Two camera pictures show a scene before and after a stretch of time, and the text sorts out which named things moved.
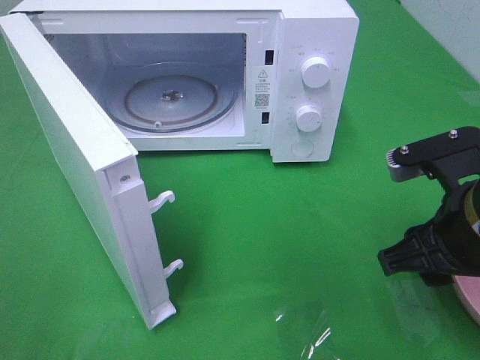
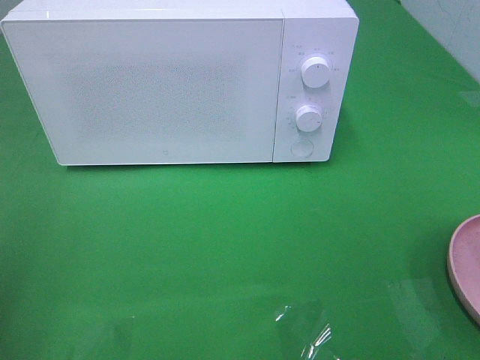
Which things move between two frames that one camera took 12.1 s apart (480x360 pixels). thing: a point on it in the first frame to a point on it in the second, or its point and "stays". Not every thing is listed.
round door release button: (302, 148) stays
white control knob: (315, 72) stays
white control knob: (308, 118) stays
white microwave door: (109, 178) to (136, 91)
